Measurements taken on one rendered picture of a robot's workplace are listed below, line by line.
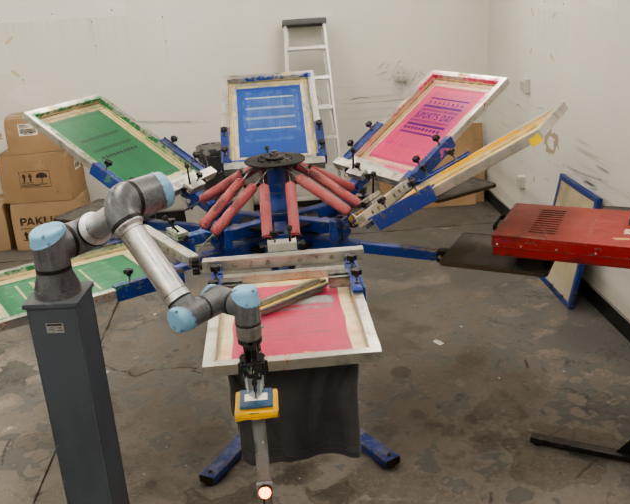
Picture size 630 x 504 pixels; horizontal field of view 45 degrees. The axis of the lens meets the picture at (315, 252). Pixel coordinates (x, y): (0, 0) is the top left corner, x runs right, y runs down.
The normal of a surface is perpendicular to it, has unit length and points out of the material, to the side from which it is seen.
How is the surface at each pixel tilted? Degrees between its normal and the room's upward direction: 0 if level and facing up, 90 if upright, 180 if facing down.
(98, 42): 90
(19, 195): 91
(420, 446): 0
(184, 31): 90
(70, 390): 90
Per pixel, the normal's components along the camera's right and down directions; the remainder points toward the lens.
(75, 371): -0.02, 0.35
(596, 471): -0.06, -0.94
